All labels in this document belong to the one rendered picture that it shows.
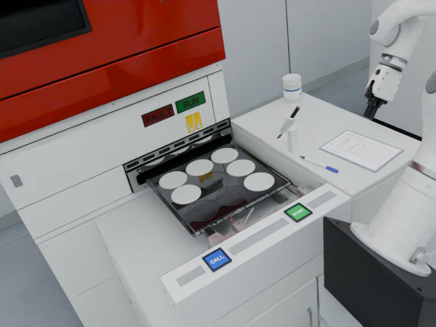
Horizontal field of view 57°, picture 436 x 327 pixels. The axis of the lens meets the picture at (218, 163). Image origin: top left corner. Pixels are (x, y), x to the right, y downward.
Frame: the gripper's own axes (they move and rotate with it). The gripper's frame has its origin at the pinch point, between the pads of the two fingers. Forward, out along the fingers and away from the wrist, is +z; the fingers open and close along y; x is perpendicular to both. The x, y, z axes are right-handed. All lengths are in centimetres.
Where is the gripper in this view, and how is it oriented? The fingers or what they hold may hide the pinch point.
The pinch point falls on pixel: (370, 111)
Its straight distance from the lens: 145.0
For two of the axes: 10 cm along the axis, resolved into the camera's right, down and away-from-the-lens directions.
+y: 8.3, 1.4, 5.4
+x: -4.6, -3.9, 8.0
